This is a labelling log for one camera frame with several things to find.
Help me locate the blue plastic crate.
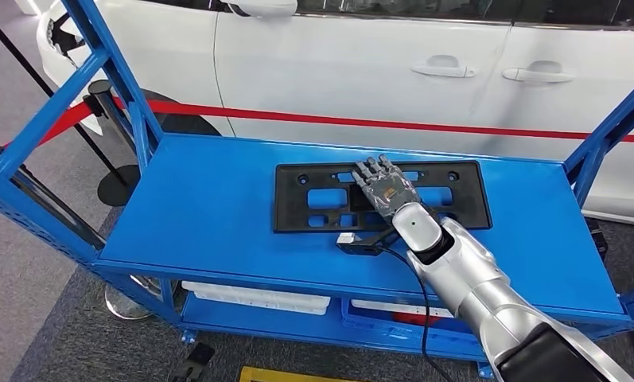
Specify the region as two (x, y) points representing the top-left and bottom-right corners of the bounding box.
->
(340, 298), (478, 338)

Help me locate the white car with red stripe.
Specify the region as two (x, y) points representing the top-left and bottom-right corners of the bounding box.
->
(13, 0), (634, 228)

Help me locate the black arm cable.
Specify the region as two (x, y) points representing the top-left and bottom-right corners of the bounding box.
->
(379, 246), (455, 382)

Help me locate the yellow floor tape square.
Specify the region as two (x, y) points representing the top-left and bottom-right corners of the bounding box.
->
(239, 365), (360, 382)

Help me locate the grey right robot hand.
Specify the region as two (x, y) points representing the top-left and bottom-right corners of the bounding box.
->
(351, 154), (423, 220)

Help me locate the black plastic bracket part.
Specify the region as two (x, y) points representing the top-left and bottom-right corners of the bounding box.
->
(272, 160), (493, 234)

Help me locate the black robot foot plate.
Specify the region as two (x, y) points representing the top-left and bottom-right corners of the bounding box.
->
(169, 342), (216, 382)

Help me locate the chrome stanchion post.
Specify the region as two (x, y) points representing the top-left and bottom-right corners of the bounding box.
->
(0, 144), (162, 322)
(84, 79), (144, 159)

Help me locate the thin black pole stand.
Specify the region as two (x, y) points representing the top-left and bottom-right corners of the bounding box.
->
(0, 4), (141, 208)

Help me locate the red barrier belt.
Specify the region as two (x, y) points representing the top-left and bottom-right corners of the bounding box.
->
(34, 101), (97, 147)

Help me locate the blue metal shelf rack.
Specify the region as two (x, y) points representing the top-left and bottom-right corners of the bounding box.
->
(0, 0), (634, 380)

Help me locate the red item in crate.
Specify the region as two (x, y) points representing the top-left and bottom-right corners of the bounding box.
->
(391, 310), (443, 328)

